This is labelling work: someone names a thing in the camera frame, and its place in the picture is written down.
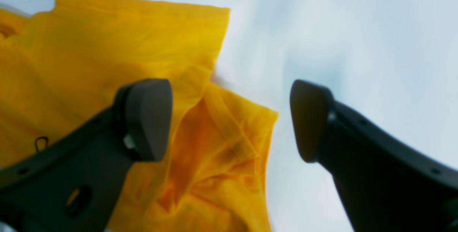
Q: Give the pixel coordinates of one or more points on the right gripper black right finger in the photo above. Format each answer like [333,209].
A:
[383,184]

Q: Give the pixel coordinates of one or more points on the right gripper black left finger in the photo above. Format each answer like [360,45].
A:
[74,185]

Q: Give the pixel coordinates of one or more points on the orange T-shirt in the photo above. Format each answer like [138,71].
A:
[62,67]

